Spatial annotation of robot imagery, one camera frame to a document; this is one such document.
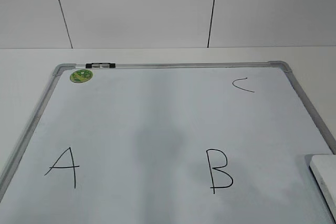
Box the white rectangular board eraser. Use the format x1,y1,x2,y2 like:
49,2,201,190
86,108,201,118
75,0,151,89
310,155,336,219

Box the black and silver marker pen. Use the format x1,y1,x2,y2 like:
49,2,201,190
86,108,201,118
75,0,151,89
75,62,116,69

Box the green round magnet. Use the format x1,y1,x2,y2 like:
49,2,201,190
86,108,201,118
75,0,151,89
70,69,93,83

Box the white whiteboard with grey frame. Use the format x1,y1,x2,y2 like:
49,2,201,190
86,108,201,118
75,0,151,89
1,61,335,223

